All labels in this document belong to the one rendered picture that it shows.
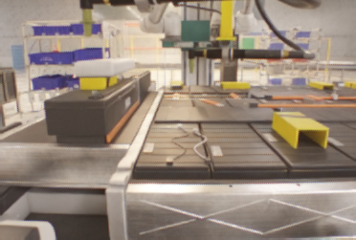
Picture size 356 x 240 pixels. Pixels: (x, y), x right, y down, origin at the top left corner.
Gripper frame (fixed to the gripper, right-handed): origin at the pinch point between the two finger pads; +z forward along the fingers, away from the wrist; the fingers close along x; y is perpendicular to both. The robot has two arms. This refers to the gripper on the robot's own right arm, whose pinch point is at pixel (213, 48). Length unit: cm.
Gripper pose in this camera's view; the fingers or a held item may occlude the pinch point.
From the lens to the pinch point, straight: 120.0
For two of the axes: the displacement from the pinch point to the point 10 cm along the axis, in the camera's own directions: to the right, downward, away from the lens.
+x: -1.4, -7.4, -6.6
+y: -9.6, -0.6, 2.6
